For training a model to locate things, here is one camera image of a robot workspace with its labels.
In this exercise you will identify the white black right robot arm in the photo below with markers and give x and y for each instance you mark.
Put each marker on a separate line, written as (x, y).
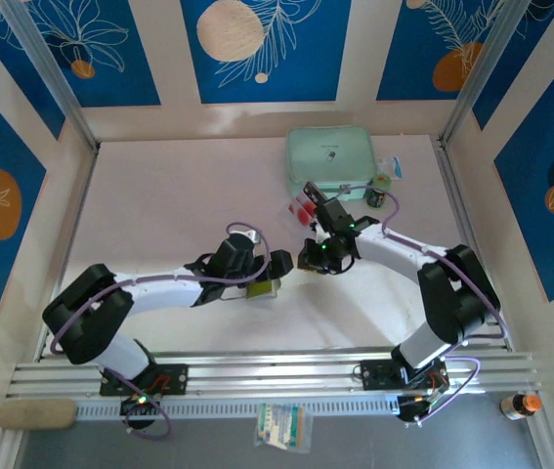
(389, 251)

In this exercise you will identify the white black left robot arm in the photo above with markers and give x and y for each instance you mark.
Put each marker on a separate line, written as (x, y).
(164, 293)

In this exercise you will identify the dark bottle with green lid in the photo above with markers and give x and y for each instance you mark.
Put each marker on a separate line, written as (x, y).
(379, 193)

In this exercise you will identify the mint green lidded container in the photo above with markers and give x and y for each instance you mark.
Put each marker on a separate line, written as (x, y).
(330, 156)

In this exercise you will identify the blue white small packet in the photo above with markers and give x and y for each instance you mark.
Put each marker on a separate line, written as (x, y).
(391, 166)

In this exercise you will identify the clear bag of packets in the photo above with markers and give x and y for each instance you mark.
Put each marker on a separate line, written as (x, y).
(281, 425)

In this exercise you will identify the brown bottle with orange cap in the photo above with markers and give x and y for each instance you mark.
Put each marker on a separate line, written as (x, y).
(516, 408)

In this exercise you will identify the beige rounded foam pad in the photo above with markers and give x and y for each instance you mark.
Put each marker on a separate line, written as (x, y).
(37, 414)

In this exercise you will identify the aluminium mounting rail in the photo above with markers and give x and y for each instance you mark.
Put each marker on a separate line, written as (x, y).
(276, 371)

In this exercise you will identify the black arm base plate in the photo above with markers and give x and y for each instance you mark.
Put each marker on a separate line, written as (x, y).
(174, 378)
(374, 373)

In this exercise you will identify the aluminium side rail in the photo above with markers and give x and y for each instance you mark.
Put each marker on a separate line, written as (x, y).
(77, 215)
(462, 220)

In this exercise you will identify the aluminium frame post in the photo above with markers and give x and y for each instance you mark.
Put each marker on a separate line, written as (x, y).
(52, 63)
(481, 63)

